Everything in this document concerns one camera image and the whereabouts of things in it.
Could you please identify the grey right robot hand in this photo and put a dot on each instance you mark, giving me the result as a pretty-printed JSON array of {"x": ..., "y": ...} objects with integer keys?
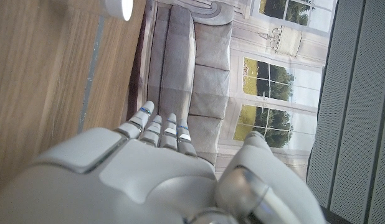
[{"x": 133, "y": 180}]

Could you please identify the printed living room backdrop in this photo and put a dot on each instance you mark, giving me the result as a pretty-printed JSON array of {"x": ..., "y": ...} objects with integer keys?
[{"x": 211, "y": 46}]

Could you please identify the clear jar with white lid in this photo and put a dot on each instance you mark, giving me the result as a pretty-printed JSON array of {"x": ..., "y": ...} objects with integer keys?
[{"x": 121, "y": 7}]

